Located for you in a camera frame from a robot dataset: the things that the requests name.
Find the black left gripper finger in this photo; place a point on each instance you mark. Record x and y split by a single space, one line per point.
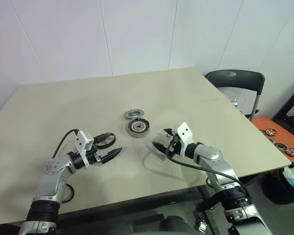
111 154
97 141

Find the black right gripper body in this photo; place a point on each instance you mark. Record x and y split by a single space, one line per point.
175 148

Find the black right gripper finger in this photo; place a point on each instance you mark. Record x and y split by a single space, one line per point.
169 132
160 147

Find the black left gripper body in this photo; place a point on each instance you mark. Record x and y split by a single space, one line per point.
94 156

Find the motor stator with copper windings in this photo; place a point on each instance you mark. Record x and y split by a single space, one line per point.
138 132

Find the grey toothed motor cover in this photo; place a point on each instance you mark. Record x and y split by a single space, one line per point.
134 114

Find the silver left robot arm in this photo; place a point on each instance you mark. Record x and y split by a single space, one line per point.
51 186

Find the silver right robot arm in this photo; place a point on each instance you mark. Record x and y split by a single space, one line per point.
210 154

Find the small bottle with blue label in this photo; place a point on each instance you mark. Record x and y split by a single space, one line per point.
234 103

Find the silver metal clamp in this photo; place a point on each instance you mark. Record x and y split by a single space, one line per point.
201 220

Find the dark grey rounded shape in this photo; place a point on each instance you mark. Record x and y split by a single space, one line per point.
176 226

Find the black folding chair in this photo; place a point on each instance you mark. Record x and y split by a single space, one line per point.
235 78

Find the black trash bin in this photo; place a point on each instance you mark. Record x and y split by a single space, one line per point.
279 191

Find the crumpled white trash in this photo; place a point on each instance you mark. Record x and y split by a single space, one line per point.
291 171

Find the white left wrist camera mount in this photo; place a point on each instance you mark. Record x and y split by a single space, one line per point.
83 142

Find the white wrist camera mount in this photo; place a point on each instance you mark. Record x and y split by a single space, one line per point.
83 142
185 132

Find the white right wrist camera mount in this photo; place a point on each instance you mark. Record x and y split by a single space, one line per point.
185 132

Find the black metal table frame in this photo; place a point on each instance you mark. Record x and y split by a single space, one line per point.
112 209

